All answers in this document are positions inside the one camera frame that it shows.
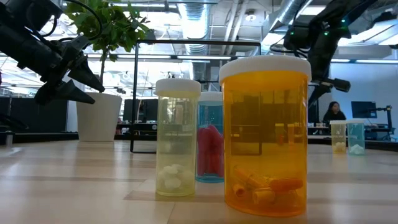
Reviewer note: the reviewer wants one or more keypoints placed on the black table frame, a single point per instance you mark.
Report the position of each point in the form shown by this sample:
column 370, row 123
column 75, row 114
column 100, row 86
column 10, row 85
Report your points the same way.
column 40, row 137

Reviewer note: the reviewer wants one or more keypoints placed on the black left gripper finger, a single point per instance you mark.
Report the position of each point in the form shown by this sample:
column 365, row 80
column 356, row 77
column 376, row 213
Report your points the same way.
column 84, row 74
column 62, row 93

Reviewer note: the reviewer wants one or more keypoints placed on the person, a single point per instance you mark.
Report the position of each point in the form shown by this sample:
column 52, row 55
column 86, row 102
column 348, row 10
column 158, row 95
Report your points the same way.
column 334, row 116

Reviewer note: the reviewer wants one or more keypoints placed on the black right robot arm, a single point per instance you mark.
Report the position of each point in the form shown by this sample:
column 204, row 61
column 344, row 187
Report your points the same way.
column 323, row 53

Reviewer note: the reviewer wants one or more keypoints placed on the black background monitor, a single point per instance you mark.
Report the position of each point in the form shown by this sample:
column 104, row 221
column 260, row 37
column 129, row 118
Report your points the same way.
column 363, row 109

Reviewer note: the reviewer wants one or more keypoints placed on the large orange medicine bottle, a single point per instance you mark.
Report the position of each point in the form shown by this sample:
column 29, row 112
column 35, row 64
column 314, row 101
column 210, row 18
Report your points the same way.
column 264, row 140

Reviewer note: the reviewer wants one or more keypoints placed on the dark background monitors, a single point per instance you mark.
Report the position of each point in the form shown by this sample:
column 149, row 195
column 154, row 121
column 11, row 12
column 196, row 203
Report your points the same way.
column 147, row 110

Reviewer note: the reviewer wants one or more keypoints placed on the yellow medicine bottle white tablets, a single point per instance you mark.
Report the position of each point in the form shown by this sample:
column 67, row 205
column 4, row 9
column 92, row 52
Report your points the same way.
column 338, row 140
column 177, row 140

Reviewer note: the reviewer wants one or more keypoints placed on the white plant pot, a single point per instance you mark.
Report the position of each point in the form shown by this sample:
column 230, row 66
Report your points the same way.
column 98, row 118

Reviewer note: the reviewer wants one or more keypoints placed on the black partition panel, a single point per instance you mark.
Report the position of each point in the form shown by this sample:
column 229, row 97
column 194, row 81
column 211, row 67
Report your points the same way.
column 37, row 115

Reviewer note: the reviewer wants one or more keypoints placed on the teal medicine bottle white tablets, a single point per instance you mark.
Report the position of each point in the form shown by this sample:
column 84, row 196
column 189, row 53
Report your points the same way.
column 356, row 140

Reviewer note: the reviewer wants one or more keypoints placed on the blue medicine bottle red capsules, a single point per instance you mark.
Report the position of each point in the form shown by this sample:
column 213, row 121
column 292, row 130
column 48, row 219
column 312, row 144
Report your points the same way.
column 210, row 149

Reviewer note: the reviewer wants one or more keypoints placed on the green leafy plant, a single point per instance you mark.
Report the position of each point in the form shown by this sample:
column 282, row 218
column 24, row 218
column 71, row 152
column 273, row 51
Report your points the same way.
column 118, row 28

